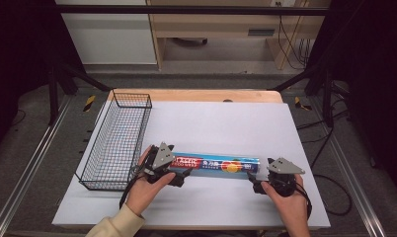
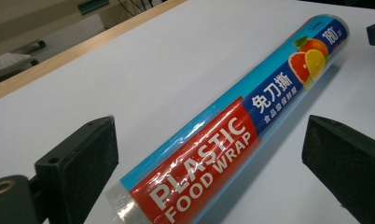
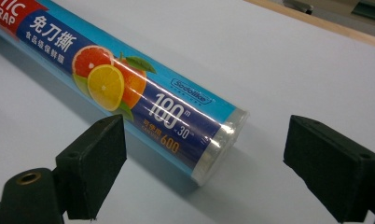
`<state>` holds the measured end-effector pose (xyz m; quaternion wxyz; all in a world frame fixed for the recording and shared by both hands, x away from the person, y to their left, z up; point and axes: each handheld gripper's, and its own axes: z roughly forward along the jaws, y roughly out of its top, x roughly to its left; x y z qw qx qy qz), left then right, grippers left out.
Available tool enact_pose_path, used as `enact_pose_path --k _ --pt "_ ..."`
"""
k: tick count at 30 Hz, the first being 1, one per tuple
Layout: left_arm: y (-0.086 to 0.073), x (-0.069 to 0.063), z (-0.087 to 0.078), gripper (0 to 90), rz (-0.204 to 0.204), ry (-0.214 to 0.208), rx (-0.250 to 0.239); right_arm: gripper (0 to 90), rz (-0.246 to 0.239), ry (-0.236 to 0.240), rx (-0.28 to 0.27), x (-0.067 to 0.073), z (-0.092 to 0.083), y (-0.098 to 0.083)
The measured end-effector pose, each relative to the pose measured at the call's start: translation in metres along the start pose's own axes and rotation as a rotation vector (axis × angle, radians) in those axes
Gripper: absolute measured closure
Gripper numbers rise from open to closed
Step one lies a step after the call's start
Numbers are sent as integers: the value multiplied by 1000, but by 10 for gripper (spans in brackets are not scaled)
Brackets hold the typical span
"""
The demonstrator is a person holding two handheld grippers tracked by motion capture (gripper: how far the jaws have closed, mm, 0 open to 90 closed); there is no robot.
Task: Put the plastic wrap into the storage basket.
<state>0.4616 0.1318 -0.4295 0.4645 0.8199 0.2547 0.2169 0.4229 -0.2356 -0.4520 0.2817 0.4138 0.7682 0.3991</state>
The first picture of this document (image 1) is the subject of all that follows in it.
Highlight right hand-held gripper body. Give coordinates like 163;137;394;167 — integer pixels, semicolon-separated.
265;156;306;198

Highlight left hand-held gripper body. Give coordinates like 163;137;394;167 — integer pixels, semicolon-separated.
143;141;176;185

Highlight long blue cling film box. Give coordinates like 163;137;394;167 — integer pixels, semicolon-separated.
169;151;261;181

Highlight person's right hand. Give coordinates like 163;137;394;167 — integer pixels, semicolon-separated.
260;173;311;221

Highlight person's left hand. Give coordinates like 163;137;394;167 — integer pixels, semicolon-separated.
124;145;177;217

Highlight white table mat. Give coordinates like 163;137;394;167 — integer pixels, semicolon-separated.
51;100;332;230

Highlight yellow black tape strip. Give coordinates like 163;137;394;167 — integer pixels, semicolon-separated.
83;95;97;113
293;96;313;112

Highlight black metal stand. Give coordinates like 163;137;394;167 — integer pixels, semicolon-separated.
271;62;337;128
47;61;113;126

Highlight black curtain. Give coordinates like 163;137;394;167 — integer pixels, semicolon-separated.
306;0;397;192
0;0;86;159

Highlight white cabinet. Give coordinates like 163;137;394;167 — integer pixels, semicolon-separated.
54;0;158;65

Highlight wooden desk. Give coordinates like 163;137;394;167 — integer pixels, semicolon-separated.
146;0;333;71

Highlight right hand-held gripper cable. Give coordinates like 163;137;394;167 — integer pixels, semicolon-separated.
294;182;314;220

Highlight hand-held gripper cable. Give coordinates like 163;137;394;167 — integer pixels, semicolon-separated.
119;163;147;210
294;182;314;220

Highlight left hand-held gripper cable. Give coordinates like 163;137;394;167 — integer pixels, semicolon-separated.
119;163;147;210

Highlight black wire basket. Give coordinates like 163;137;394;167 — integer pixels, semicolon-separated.
74;89;153;193

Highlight black floor cable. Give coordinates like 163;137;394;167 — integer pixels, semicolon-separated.
296;100;354;217

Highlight aluminium rail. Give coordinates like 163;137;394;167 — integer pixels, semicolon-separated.
0;94;73;237
308;97;387;237

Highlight hanging black cables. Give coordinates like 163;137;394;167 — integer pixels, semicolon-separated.
277;1;312;71

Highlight black horizontal frame bar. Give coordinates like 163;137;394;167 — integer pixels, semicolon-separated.
53;4;330;17

